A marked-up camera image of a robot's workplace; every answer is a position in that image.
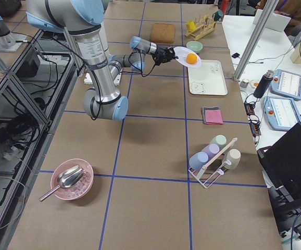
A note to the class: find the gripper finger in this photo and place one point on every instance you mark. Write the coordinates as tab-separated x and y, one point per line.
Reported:
174	56

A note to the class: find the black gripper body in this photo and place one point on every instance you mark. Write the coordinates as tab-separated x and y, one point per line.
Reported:
160	53

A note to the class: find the white round plate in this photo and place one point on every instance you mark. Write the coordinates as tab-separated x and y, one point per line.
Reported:
182	52

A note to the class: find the orange fruit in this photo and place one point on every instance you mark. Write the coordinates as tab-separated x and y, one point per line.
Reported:
191	58

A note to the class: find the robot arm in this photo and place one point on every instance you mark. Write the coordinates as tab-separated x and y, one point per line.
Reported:
82	20

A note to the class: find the wooden grain tray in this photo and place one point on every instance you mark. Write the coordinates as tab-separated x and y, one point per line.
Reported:
162	33

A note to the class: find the cream bear tray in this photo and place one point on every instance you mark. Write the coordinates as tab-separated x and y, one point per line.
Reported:
207	79

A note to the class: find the green ceramic bowl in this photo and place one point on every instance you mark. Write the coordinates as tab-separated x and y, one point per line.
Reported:
195	46

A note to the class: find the yellow cup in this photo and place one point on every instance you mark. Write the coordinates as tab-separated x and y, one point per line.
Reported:
190	26

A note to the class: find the wooden peg rack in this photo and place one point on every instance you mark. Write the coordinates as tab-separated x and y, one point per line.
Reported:
204	25

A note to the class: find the dark green cup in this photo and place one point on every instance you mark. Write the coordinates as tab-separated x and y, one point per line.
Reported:
217	15

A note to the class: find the grey folded cloth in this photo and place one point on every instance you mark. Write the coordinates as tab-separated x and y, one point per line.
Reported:
203	109

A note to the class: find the black small device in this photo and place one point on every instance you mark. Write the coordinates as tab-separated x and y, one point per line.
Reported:
235	55

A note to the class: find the red cylinder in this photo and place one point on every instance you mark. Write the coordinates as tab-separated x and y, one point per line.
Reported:
224	5

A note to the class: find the pink folded cloth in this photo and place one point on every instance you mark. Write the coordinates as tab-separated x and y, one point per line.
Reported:
213	117

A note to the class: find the small metal tin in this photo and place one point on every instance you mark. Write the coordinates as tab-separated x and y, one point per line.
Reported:
244	83

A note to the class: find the fried egg toy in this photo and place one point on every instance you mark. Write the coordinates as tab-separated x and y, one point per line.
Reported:
254	83

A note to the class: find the black thermos bottle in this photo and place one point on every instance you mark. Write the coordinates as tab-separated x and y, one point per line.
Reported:
263	84

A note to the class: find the green tumbler cup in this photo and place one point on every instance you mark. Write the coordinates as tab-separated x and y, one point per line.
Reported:
219	140

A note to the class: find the purple tumbler cup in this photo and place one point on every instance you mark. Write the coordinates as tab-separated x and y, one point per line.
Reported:
211	150

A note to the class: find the power strip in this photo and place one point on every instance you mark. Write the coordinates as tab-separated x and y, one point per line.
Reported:
253	119

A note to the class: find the blue tumbler cup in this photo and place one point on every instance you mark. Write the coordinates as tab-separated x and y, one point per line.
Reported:
198	160

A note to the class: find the teach pendant far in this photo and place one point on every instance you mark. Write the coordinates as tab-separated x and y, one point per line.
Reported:
286	84

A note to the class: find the teach pendant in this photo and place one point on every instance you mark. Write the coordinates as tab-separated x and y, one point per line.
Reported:
281	112
286	84

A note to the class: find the beige tumbler cup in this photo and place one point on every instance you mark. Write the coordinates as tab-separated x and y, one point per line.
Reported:
232	159

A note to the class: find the teach pendant near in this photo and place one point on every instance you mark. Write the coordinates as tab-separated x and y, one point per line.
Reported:
281	112

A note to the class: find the pink bowl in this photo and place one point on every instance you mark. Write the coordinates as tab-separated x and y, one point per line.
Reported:
81	187

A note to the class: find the metal scoop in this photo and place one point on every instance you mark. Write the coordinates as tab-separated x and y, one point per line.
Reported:
66	179

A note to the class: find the black laptop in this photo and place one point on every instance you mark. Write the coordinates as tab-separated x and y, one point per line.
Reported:
282	160

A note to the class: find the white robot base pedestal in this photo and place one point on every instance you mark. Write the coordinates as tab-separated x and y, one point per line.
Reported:
105	49

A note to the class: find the aluminium frame post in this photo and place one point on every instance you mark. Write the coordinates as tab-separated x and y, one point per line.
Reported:
254	38

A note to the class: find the wooden rack handle rod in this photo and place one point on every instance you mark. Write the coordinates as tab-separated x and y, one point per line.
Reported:
222	152

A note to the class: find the white wire cup rack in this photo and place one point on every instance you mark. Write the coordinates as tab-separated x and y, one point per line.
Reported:
208	177

